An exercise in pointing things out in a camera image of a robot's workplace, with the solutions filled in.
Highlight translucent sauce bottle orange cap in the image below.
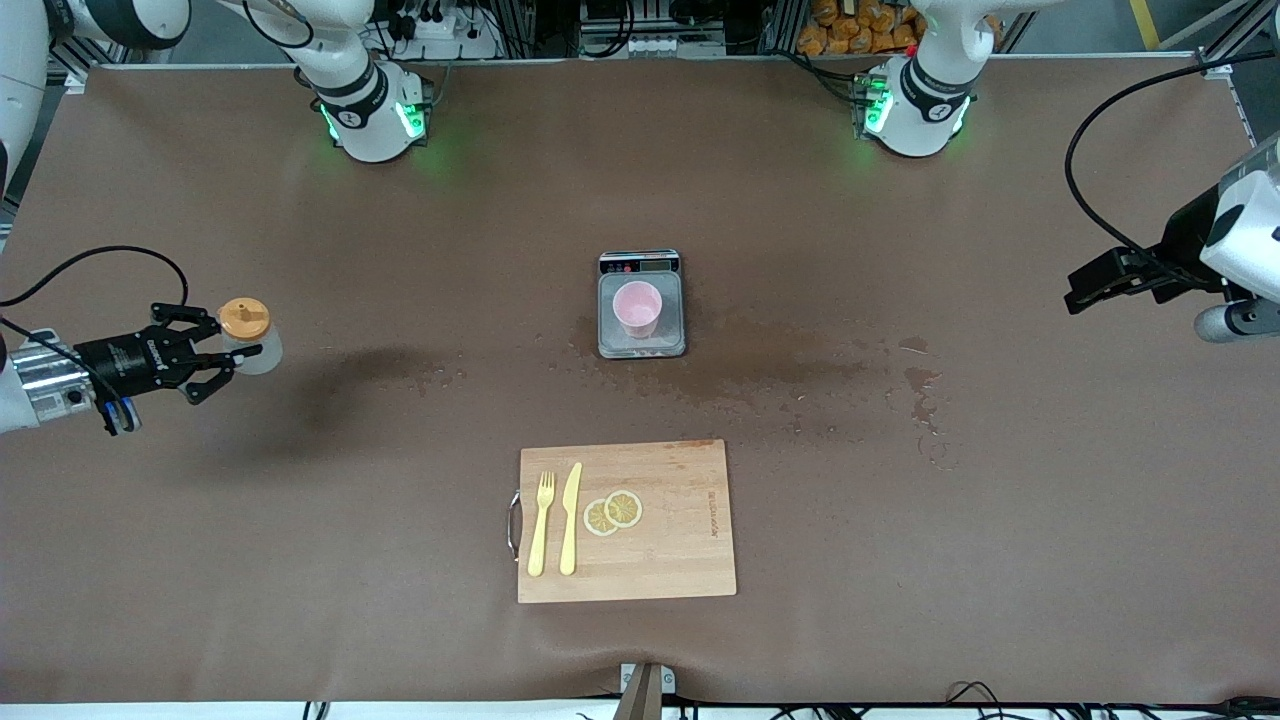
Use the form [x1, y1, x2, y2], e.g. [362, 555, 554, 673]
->
[217, 297, 284, 376]

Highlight pink plastic cup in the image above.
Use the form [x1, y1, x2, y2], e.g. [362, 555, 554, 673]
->
[612, 281, 663, 340]

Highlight orange packaged goods pile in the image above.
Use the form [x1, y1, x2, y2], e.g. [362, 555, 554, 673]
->
[797, 0, 926, 56]

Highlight yellow plastic fork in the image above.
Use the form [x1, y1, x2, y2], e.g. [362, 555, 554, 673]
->
[527, 471, 556, 578]

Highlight white power strip black plugs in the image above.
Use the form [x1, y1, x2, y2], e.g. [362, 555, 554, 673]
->
[385, 0, 501, 61]

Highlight yellow plastic knife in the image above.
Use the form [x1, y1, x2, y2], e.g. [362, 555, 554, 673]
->
[559, 461, 583, 577]

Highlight grey digital kitchen scale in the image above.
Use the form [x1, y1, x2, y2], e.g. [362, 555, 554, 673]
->
[597, 249, 688, 360]

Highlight white terminal strip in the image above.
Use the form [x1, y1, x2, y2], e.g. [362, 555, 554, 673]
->
[578, 28, 728, 59]

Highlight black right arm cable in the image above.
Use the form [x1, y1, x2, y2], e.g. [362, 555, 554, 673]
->
[0, 246, 191, 411]

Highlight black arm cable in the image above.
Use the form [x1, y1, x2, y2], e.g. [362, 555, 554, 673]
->
[1063, 50, 1280, 263]
[0, 246, 191, 411]

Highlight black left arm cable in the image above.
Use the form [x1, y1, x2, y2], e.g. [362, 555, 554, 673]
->
[1063, 50, 1280, 263]

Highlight aluminium frame profile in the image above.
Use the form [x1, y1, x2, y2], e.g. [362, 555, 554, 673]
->
[45, 30, 111, 93]
[1160, 0, 1280, 81]

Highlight wooden cutting board metal handle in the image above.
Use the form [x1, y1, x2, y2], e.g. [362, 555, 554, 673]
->
[507, 439, 738, 605]

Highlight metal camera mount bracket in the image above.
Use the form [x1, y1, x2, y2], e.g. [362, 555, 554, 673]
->
[613, 662, 677, 720]

